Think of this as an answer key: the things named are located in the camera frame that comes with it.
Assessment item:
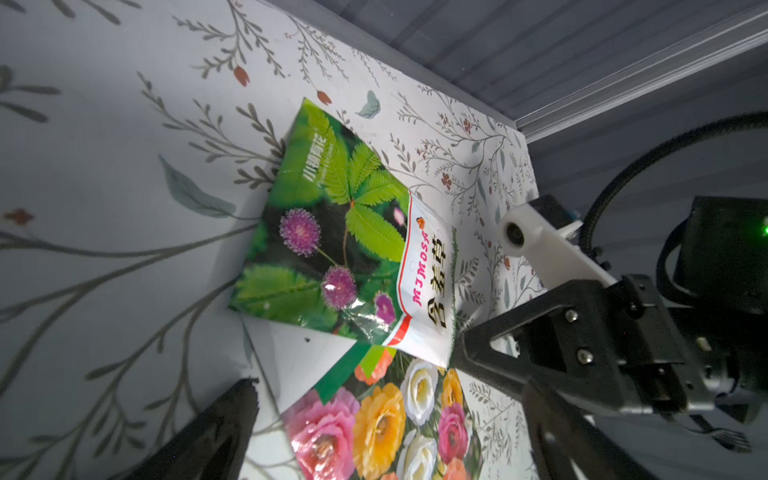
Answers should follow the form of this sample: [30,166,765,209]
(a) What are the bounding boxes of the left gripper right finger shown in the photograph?
[522,380,654,479]

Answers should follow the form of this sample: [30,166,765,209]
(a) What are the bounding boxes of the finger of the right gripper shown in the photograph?
[453,277,714,415]

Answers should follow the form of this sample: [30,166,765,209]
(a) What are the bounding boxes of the green leaf seed packet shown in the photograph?
[230,101,458,367]

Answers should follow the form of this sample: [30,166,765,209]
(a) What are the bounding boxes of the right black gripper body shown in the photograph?
[655,196,767,423]

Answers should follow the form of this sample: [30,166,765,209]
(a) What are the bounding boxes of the multicolour roses seed packet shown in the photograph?
[238,342,484,479]

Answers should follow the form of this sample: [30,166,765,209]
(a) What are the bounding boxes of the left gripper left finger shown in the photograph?
[128,379,259,479]

